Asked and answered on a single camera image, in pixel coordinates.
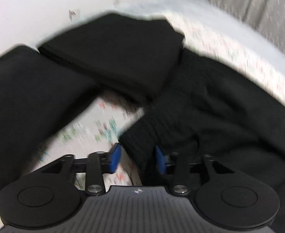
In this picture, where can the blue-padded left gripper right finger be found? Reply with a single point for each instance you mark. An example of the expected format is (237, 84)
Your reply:
(166, 164)

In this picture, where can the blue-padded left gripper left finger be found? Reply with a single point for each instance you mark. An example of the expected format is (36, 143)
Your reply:
(113, 158)

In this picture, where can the black pants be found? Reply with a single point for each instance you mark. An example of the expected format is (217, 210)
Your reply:
(206, 108)

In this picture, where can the floral white bed sheet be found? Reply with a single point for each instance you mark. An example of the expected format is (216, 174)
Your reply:
(100, 125)

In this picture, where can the folded black garment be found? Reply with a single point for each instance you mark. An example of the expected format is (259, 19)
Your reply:
(132, 57)

